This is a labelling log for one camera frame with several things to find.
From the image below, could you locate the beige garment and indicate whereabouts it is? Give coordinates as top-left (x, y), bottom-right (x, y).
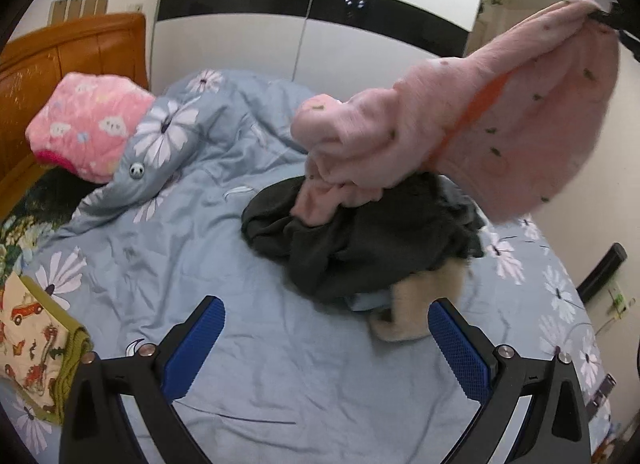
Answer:
top-left (369, 258), bottom-right (469, 343)

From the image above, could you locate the cartoon print folded cloth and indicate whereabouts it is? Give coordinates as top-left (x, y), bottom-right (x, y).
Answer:
top-left (1, 272), bottom-right (93, 425)

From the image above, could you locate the black garment pile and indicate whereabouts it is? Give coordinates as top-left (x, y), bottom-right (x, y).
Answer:
top-left (241, 172), bottom-right (485, 302)

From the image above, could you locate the pink cloud pattern pillow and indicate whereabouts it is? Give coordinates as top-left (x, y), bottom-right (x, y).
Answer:
top-left (25, 72), bottom-right (155, 184)

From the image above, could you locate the pink fleece garment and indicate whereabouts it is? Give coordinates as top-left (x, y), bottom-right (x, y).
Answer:
top-left (291, 0), bottom-right (620, 226)

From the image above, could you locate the blue floral quilt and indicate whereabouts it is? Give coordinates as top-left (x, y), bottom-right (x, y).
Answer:
top-left (41, 71), bottom-right (314, 257)

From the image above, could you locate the wooden headboard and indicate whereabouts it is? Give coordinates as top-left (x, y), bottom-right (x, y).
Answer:
top-left (1, 12), bottom-right (149, 216)

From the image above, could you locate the black vertical pole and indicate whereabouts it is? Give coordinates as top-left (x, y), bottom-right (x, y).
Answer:
top-left (577, 242), bottom-right (628, 304)

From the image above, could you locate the wall power socket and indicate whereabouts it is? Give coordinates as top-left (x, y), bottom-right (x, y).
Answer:
top-left (608, 281), bottom-right (628, 318)

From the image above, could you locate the white black wardrobe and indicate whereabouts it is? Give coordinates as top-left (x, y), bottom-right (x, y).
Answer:
top-left (151, 0), bottom-right (480, 99)

